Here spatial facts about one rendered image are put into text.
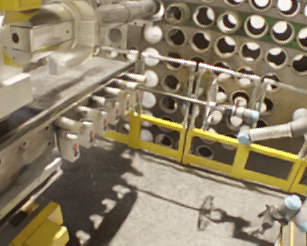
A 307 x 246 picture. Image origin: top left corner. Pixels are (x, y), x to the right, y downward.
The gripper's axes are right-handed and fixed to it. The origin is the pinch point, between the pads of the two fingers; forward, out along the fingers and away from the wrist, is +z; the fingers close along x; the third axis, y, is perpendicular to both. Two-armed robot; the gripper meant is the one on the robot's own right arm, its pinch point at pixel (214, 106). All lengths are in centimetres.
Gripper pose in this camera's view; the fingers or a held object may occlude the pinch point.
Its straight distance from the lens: 189.8
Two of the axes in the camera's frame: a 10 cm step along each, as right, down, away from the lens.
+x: 3.3, -1.8, 9.3
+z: -9.3, -2.5, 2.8
